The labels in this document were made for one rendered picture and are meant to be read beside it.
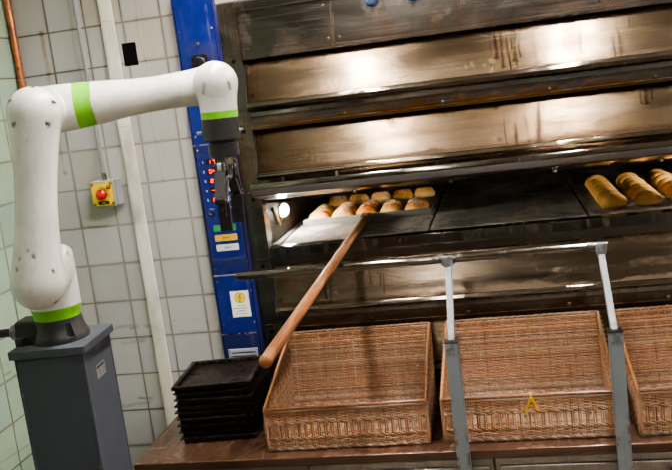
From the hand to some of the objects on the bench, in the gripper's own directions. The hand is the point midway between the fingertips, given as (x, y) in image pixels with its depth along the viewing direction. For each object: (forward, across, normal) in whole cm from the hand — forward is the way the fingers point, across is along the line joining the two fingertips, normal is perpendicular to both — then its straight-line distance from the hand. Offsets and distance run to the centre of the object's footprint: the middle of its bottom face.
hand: (232, 221), depth 217 cm
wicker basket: (+87, -80, +16) cm, 119 cm away
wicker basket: (+85, -72, +135) cm, 175 cm away
